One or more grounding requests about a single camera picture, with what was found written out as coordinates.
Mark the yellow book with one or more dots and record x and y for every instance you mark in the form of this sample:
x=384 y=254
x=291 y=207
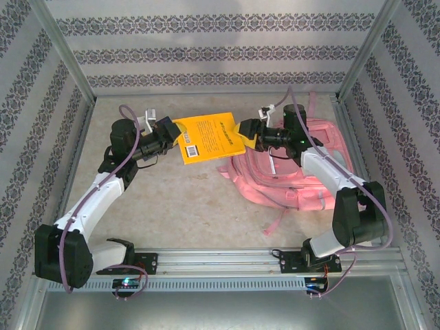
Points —
x=209 y=137

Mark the pink backpack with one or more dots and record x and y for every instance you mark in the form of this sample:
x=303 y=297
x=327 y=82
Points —
x=275 y=185

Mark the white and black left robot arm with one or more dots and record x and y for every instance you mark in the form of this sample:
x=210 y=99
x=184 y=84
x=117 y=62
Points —
x=93 y=199

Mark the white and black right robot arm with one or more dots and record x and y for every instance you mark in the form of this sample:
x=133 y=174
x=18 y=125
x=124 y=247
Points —
x=326 y=172

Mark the left controller board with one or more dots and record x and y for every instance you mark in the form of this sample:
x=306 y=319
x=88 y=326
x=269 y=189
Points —
x=127 y=283

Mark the controller board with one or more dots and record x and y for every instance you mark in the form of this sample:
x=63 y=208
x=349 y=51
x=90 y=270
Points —
x=316 y=283
x=127 y=283

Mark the right controller board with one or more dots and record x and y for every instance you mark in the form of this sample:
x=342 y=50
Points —
x=316 y=283

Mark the grey metal sheet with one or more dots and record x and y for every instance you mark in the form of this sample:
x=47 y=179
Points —
x=220 y=313

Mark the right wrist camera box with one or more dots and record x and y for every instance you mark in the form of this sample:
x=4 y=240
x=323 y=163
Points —
x=266 y=111

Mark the aluminium back rail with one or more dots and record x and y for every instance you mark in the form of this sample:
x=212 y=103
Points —
x=137 y=95

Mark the aluminium side rail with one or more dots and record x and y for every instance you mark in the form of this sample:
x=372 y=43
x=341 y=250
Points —
x=74 y=161
x=343 y=113

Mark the aluminium frame post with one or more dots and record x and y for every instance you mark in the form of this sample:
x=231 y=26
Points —
x=369 y=44
x=62 y=44

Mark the aluminium mounting rail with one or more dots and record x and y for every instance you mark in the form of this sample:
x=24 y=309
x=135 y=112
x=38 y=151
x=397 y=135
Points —
x=220 y=261

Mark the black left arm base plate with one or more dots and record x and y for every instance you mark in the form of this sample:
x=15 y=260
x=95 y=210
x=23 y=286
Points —
x=151 y=263

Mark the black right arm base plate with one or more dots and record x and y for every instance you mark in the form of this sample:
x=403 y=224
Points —
x=288 y=263

